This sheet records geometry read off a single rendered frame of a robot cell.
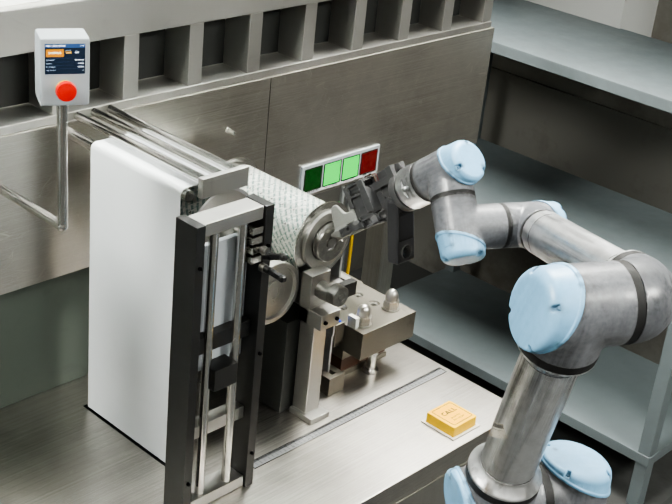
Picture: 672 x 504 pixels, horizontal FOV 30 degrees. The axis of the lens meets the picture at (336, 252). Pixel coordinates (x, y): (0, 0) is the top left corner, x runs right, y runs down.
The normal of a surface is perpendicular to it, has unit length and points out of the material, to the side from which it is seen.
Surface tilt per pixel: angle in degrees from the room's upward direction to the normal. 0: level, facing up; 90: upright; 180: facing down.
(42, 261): 90
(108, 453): 0
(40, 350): 90
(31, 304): 90
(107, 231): 90
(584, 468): 7
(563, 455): 7
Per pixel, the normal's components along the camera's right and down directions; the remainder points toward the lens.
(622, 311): 0.32, 0.11
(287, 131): 0.72, 0.36
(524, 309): -0.91, -0.04
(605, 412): 0.10, -0.90
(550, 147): -0.69, 0.26
